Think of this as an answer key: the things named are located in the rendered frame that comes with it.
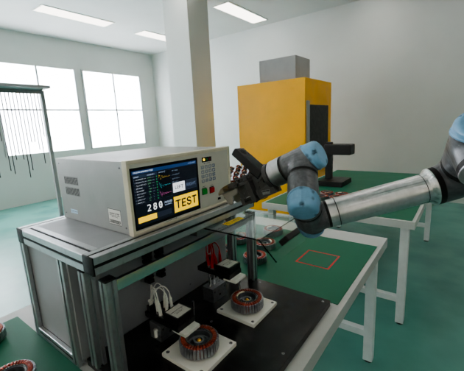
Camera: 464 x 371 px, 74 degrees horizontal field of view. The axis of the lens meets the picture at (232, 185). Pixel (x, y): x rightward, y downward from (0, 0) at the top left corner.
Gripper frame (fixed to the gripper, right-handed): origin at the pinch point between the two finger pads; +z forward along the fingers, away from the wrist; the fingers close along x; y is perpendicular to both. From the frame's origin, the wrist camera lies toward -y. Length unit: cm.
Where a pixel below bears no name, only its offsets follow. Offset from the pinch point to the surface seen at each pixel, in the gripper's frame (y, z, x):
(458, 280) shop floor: 136, -10, 229
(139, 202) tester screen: -4.5, 5.8, -26.0
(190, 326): 33.4, 13.2, -20.0
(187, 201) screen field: -0.9, 7.4, -8.3
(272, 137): -67, 150, 327
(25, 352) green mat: 23, 55, -49
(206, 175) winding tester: -7.0, 4.7, 1.5
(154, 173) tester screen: -10.8, 2.9, -20.1
